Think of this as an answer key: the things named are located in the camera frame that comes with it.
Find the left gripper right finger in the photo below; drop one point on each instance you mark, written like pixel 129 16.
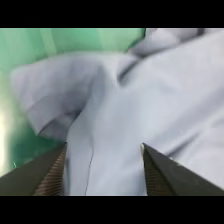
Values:
pixel 170 178

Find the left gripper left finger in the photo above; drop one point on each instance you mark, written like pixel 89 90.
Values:
pixel 40 176

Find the light blue shirt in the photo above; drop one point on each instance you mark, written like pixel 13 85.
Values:
pixel 140 110

